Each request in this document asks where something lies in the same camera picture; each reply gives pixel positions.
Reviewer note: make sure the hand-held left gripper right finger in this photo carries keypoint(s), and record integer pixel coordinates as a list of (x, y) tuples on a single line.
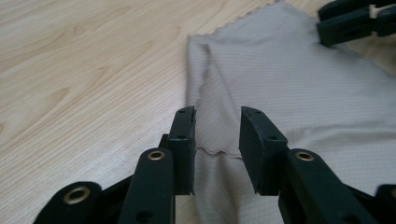
[(264, 155)]

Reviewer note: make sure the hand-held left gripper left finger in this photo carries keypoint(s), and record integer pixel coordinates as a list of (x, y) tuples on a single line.
[(183, 149)]

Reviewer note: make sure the beige cloth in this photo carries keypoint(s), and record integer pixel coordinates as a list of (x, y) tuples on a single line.
[(295, 77)]

